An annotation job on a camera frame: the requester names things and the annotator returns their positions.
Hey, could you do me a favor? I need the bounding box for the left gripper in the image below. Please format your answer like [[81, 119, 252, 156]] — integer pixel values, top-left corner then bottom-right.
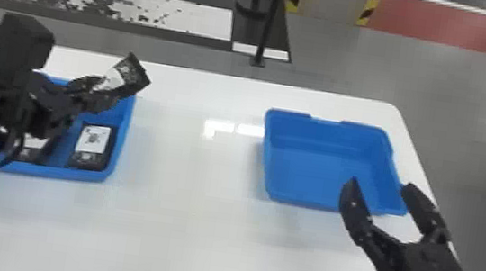
[[4, 64, 133, 152]]

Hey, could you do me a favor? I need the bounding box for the black part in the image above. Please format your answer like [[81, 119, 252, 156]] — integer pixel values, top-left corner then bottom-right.
[[65, 120, 120, 176], [94, 48, 156, 101]]

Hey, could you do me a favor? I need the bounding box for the blue tray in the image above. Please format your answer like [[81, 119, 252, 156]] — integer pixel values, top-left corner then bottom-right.
[[253, 106, 420, 223], [0, 68, 139, 191]]

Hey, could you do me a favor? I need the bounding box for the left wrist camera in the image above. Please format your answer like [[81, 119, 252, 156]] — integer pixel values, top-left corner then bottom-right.
[[0, 11, 59, 84]]

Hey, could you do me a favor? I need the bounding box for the black metal post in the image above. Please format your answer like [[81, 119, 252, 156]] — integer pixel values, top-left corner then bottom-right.
[[227, 0, 288, 71]]

